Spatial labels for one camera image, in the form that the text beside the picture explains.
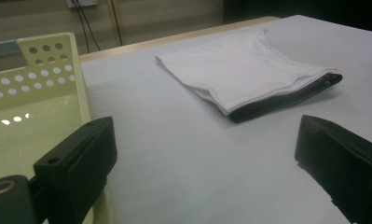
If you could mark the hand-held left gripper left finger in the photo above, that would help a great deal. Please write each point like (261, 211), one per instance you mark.
(81, 155)

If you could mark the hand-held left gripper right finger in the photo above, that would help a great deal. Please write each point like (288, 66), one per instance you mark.
(345, 161)

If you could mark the pale green perforated plastic basket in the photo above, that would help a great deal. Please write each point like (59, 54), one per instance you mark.
(34, 137)

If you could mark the white garment black trim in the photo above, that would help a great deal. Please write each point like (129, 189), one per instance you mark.
(242, 68)

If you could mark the wooden table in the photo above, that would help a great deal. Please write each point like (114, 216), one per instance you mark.
(162, 40)

